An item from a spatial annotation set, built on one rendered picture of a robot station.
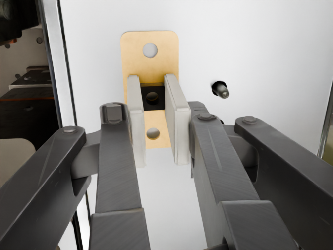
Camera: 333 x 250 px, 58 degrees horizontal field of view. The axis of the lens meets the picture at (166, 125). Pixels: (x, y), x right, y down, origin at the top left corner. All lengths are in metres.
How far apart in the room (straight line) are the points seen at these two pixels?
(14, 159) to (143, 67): 0.14
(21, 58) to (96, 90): 0.34
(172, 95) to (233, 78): 0.08
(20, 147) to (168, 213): 0.13
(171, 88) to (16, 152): 0.15
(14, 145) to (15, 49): 0.30
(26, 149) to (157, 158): 0.11
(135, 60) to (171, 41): 0.03
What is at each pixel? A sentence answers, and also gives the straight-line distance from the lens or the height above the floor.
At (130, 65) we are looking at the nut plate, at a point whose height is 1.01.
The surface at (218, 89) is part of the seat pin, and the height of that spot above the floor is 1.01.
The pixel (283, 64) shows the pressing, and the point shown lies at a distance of 0.24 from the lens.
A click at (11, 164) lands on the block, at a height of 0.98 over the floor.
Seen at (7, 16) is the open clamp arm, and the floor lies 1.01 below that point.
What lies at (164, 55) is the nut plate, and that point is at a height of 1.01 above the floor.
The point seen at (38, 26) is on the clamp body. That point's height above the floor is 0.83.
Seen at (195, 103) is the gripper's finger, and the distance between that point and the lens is 0.17.
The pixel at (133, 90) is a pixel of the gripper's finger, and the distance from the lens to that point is 0.17.
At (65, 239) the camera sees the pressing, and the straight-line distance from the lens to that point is 0.29.
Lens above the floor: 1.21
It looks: 66 degrees down
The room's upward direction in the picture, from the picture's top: 165 degrees clockwise
